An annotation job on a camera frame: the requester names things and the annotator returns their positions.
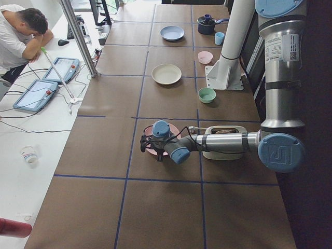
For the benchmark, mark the black computer mouse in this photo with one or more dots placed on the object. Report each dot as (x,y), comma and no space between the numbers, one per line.
(63,42)

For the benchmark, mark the dark blue saucepan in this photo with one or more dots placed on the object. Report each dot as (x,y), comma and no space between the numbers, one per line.
(206,24)

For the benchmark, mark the red cylinder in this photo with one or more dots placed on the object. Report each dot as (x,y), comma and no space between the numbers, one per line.
(12,228)

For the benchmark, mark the seated man white shirt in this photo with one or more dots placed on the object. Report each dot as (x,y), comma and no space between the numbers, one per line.
(23,32)

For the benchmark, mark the teach pendant tablet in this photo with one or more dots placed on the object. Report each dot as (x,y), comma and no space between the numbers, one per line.
(67,67)
(36,96)

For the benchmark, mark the paper cup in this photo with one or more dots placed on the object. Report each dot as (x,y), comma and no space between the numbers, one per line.
(29,154)

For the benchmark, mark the blue plate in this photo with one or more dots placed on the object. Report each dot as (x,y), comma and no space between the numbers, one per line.
(172,33)

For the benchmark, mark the pink plate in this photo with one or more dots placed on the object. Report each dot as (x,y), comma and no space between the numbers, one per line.
(148,132)

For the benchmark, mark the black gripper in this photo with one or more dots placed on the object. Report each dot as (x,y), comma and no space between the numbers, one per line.
(159,150)

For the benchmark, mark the black keyboard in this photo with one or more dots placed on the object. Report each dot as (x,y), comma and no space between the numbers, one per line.
(70,34)

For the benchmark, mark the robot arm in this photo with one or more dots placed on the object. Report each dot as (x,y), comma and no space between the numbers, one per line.
(280,25)

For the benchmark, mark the aluminium frame post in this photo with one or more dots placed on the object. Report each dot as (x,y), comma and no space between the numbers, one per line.
(70,16)

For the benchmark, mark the white toaster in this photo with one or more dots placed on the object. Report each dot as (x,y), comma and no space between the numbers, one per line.
(228,155)

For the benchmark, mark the far teach pendant tablet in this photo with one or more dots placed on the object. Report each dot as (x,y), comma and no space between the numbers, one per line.
(67,67)

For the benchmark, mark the cream plate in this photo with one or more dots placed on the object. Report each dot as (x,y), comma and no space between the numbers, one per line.
(166,74)

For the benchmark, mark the near teach pendant tablet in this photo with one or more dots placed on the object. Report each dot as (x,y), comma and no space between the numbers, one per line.
(36,96)

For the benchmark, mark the light blue cup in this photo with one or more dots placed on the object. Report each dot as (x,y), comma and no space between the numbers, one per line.
(219,38)

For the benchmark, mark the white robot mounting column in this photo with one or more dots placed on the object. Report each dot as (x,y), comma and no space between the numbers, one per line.
(240,40)

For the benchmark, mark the green bowl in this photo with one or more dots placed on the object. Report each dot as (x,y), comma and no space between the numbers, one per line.
(206,95)

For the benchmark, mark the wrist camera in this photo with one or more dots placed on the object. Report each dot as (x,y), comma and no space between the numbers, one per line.
(145,142)

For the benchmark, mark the pink bowl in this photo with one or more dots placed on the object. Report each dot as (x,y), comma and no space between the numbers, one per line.
(205,57)

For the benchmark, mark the green tipped white stick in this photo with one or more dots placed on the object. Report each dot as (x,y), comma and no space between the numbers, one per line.
(73,99)

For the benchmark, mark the bread slice in toaster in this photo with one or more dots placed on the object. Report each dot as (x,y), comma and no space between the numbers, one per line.
(225,131)

